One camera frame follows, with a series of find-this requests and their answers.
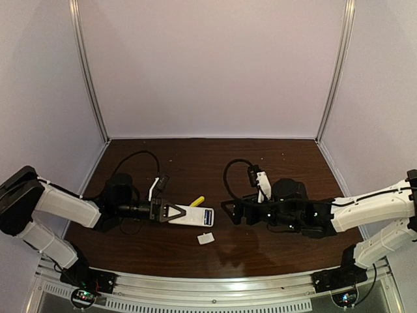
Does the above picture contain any left black camera cable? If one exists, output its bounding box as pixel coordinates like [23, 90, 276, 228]
[78, 151, 161, 203]

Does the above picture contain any white battery cover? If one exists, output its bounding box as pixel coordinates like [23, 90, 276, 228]
[197, 233, 215, 245]

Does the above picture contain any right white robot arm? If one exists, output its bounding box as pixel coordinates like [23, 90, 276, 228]
[221, 170, 416, 284]

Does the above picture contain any aluminium frame post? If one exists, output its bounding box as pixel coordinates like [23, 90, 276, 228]
[68, 0, 110, 143]
[315, 0, 356, 145]

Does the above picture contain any right black camera cable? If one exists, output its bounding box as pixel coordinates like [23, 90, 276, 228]
[223, 158, 261, 203]

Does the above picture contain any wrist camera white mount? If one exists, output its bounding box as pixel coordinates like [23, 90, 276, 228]
[247, 164, 272, 203]
[147, 173, 169, 201]

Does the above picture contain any black camera cable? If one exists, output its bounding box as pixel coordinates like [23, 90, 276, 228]
[223, 158, 261, 203]
[78, 151, 161, 203]

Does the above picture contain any right aluminium frame post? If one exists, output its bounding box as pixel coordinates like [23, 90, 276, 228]
[315, 0, 356, 145]

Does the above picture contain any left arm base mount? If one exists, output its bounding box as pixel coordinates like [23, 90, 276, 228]
[59, 268, 117, 310]

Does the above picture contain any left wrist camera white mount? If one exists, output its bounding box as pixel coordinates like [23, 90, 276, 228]
[147, 173, 169, 201]

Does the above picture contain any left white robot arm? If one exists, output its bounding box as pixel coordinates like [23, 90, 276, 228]
[1, 166, 187, 272]

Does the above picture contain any white remote control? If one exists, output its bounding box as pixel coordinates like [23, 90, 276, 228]
[169, 205, 215, 228]

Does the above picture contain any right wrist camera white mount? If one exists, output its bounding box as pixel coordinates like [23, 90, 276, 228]
[247, 164, 272, 203]

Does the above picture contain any yellow handled screwdriver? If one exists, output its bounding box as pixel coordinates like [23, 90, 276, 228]
[190, 196, 205, 207]

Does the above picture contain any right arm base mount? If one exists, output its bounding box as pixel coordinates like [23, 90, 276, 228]
[311, 265, 367, 310]

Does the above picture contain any left aluminium frame post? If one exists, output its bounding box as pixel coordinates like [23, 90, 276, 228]
[68, 0, 110, 143]

